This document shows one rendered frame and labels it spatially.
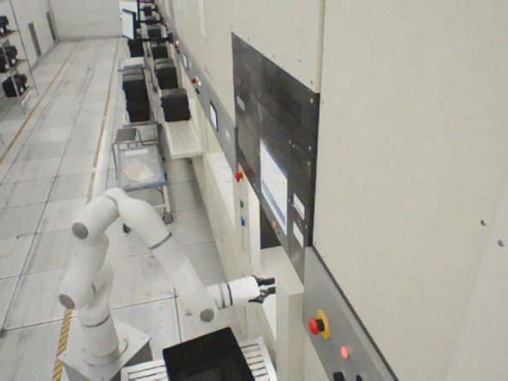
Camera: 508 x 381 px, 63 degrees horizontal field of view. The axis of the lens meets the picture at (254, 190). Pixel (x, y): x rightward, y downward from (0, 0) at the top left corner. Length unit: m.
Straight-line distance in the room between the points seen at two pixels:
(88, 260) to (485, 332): 1.29
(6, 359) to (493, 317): 3.02
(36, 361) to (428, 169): 2.87
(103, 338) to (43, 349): 1.35
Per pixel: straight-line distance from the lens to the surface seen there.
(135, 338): 1.99
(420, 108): 0.59
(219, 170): 3.02
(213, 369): 1.81
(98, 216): 1.39
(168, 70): 5.27
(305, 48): 0.92
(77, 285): 1.65
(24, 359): 3.21
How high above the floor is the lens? 2.21
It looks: 30 degrees down
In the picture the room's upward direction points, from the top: 2 degrees counter-clockwise
